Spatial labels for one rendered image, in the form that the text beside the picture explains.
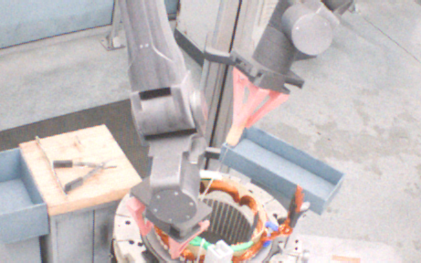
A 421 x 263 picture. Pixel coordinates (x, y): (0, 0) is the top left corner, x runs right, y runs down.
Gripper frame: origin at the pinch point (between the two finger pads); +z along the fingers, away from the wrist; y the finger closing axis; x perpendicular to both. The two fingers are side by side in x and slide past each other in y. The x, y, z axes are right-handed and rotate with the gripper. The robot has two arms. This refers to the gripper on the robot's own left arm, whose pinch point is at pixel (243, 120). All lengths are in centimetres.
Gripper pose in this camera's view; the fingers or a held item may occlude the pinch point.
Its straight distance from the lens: 94.3
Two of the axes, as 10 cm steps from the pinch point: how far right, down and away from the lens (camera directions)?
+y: 7.7, 1.3, 6.3
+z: -4.1, 8.6, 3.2
